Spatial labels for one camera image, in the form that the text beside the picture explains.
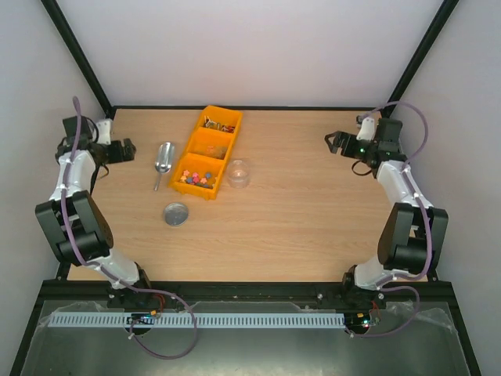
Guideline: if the metal scoop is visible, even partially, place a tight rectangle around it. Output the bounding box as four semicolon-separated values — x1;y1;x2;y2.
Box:
154;142;175;191

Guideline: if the orange three-compartment bin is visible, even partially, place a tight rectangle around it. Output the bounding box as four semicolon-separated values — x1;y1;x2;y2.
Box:
168;106;243;201

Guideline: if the clear plastic jar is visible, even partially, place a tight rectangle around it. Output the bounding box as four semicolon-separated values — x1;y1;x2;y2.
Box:
226;160;250;189

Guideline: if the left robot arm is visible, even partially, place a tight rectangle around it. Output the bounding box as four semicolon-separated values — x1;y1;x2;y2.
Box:
35;116;152;308

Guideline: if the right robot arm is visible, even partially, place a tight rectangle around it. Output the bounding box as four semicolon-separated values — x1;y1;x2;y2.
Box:
324;117;449;307

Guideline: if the round metal lid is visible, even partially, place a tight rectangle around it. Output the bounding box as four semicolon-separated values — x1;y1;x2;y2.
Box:
163;202;189;227

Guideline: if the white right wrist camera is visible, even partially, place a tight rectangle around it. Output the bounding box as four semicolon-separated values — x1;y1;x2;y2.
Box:
356;115;376;141

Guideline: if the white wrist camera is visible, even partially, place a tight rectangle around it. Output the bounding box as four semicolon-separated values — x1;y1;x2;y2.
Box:
95;118;113;146
356;115;376;141

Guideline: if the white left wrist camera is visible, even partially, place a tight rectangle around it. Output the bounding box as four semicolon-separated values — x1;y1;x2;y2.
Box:
95;118;113;146

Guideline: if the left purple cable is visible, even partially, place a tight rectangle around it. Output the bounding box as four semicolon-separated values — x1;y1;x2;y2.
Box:
58;96;199;360

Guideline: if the black aluminium frame rail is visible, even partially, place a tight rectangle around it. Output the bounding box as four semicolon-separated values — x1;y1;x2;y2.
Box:
38;278;455;310

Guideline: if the white slotted cable duct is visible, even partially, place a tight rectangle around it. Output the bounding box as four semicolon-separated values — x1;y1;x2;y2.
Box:
48;312;345;329

